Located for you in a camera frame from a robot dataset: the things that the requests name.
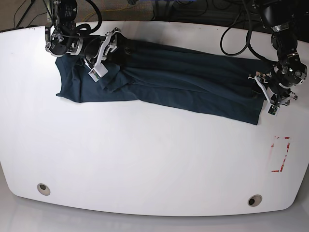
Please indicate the table cable grommet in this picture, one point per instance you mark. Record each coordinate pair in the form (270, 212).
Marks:
(43, 189)
(255, 200)

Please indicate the red tape rectangle marking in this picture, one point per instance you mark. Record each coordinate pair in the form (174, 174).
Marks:
(278, 153)

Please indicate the left table cable grommet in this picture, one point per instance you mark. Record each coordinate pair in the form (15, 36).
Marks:
(43, 189)

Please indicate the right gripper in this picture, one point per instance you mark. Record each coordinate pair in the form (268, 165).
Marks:
(119, 56)

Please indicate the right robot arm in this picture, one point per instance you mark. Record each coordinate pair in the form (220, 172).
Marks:
(72, 43)

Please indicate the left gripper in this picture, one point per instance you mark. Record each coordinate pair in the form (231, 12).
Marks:
(274, 86)

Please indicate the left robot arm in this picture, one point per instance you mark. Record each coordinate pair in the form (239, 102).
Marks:
(286, 19)

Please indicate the right table cable grommet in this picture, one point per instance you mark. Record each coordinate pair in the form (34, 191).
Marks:
(255, 200)

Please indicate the dark teal t-shirt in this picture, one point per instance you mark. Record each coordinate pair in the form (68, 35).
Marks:
(173, 77)

